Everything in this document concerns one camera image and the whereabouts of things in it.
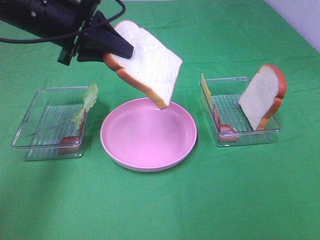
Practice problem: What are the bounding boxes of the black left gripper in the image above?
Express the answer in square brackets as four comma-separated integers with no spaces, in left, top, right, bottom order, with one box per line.
[48,0,134,66]

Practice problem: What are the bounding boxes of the green lettuce leaf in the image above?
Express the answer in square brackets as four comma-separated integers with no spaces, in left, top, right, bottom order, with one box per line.
[71,82,99,130]

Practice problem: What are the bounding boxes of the toast bread slice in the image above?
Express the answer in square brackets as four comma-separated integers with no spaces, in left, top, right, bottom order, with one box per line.
[238,64,287,131]
[103,20,183,110]

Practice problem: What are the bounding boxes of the bacon strip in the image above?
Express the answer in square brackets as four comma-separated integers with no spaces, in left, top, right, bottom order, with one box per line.
[58,108,87,154]
[213,104,239,143]

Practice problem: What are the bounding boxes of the yellow cheese slice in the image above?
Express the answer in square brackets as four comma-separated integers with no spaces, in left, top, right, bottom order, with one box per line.
[201,72,212,108]

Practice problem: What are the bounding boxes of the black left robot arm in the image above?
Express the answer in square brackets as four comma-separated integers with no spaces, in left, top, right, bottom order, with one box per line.
[0,0,134,66]

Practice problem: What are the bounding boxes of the left clear plastic tray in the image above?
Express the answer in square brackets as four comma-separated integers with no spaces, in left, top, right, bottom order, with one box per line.
[11,86,88,161]

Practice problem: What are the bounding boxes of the clear plastic tray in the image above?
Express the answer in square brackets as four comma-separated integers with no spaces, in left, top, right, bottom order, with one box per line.
[11,86,88,161]
[199,76,280,147]

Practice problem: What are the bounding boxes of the pink round plate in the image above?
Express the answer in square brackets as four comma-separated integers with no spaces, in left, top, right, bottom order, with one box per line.
[100,98,197,172]

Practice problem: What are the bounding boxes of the right clear plastic tray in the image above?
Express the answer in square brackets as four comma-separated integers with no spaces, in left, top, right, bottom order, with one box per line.
[199,76,280,147]

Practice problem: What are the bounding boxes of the green tablecloth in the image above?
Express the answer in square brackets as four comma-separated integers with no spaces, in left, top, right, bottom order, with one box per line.
[0,0,320,240]

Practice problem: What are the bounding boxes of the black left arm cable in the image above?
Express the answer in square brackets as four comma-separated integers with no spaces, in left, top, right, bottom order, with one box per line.
[0,0,127,44]

